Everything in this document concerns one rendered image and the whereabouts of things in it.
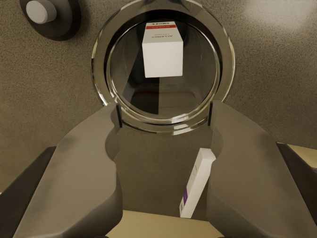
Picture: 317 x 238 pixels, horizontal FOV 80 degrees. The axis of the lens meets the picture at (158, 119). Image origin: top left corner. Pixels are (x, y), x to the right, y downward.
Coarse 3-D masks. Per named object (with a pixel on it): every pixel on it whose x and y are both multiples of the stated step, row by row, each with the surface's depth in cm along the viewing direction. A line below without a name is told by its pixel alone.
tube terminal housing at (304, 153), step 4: (288, 144) 47; (292, 148) 46; (296, 148) 46; (300, 148) 47; (304, 148) 47; (308, 148) 48; (296, 152) 45; (300, 152) 46; (304, 152) 46; (308, 152) 46; (312, 152) 47; (316, 152) 47; (300, 156) 44; (304, 156) 44; (308, 156) 45; (312, 156) 45; (316, 156) 46; (304, 160) 43; (308, 160) 43; (312, 160) 44; (316, 160) 44; (312, 164) 42; (316, 164) 43
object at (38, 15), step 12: (24, 0) 28; (36, 0) 26; (48, 0) 28; (60, 0) 28; (72, 0) 28; (24, 12) 29; (36, 12) 26; (48, 12) 26; (60, 12) 29; (72, 12) 29; (36, 24) 30; (48, 24) 30; (60, 24) 30; (72, 24) 30; (48, 36) 31; (60, 36) 31; (72, 36) 32
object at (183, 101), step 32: (160, 0) 11; (192, 0) 11; (128, 32) 21; (192, 32) 25; (224, 32) 12; (96, 64) 14; (128, 64) 22; (192, 64) 23; (224, 64) 13; (128, 96) 18; (160, 96) 21; (192, 96) 18; (224, 96) 15; (160, 128) 17; (192, 128) 17
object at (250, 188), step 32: (224, 128) 9; (256, 128) 8; (224, 160) 7; (256, 160) 7; (224, 192) 6; (256, 192) 6; (288, 192) 6; (224, 224) 6; (256, 224) 5; (288, 224) 5
